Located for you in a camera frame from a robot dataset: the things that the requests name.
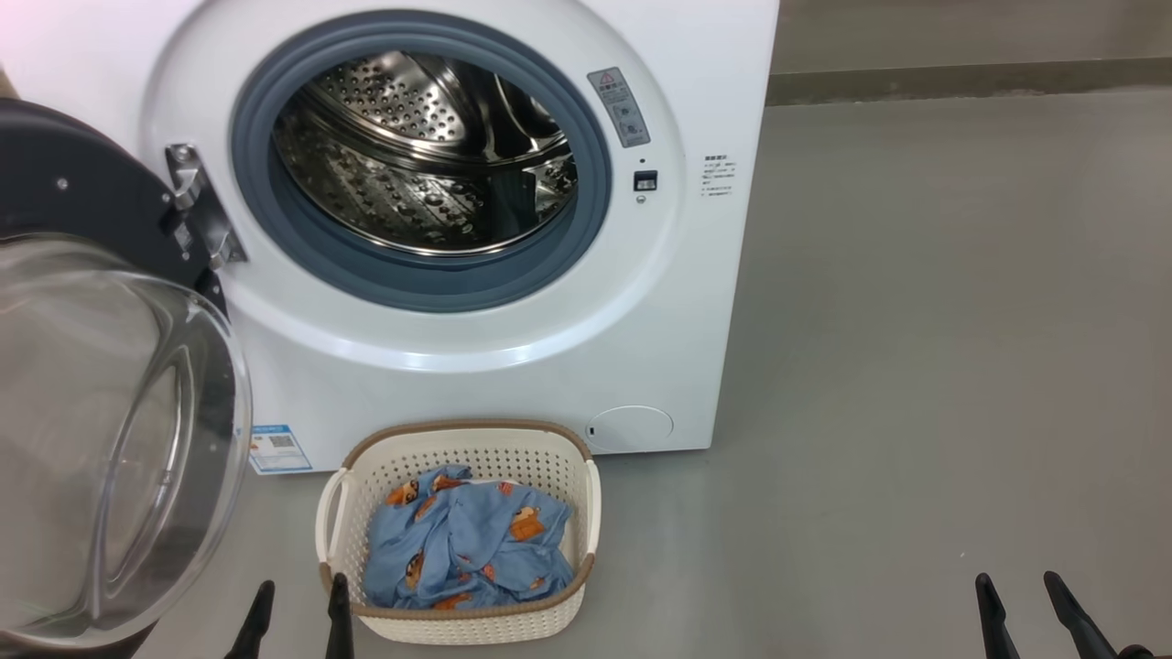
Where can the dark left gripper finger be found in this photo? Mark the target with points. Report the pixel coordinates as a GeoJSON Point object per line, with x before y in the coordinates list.
{"type": "Point", "coordinates": [340, 622]}
{"type": "Point", "coordinates": [252, 631]}

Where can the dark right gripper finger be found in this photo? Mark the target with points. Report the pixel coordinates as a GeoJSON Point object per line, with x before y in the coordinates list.
{"type": "Point", "coordinates": [1080, 631]}
{"type": "Point", "coordinates": [996, 627]}

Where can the black round glass washer door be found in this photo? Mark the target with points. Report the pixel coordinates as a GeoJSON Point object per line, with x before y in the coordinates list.
{"type": "Point", "coordinates": [82, 183]}

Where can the white front-load washing machine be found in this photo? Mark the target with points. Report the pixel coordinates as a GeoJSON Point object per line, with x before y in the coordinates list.
{"type": "Point", "coordinates": [513, 366]}

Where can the metal door hinge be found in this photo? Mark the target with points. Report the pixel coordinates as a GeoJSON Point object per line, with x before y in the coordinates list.
{"type": "Point", "coordinates": [197, 201]}

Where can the black door latch slot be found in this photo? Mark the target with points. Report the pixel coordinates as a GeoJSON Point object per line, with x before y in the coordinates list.
{"type": "Point", "coordinates": [645, 180]}

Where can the cream perforated laundry basket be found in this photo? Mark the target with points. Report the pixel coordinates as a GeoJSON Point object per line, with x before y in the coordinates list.
{"type": "Point", "coordinates": [476, 627]}

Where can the blue energy label sticker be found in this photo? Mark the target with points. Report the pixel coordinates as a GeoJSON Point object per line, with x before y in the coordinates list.
{"type": "Point", "coordinates": [275, 448]}

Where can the round white filter cover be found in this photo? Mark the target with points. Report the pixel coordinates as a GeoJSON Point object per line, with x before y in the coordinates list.
{"type": "Point", "coordinates": [632, 428]}

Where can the small printed text label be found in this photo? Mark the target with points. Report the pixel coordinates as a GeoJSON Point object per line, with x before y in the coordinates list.
{"type": "Point", "coordinates": [718, 176]}

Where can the grey warning sticker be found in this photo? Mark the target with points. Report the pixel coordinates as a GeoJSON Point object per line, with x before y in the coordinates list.
{"type": "Point", "coordinates": [620, 108]}

